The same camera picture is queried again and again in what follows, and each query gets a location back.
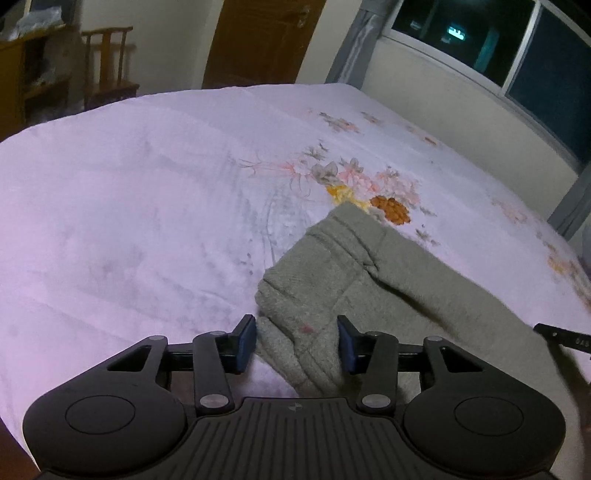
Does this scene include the grey right curtain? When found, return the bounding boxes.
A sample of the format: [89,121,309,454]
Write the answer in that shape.
[548,163,591,240]

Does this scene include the dark glass window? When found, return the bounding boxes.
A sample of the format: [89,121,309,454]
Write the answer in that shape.
[383,0,590,166]

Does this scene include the brown wooden door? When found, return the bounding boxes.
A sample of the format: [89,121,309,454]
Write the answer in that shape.
[201,0,325,89]

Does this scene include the grey-green pants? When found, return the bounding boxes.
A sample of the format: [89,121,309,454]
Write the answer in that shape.
[256,203,587,479]

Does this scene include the grey left curtain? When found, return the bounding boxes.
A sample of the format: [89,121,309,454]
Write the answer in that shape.
[325,0,397,89]

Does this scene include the grey curtain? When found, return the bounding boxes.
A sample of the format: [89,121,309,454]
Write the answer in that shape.
[548,163,591,240]
[325,0,397,89]

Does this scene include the pink floral bed sheet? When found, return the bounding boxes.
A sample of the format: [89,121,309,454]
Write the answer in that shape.
[1,84,590,479]

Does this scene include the wooden chair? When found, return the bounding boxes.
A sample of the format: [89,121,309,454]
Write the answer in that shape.
[81,26,139,111]

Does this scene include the wooden shelf desk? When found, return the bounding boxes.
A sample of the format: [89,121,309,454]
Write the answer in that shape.
[1,25,76,141]

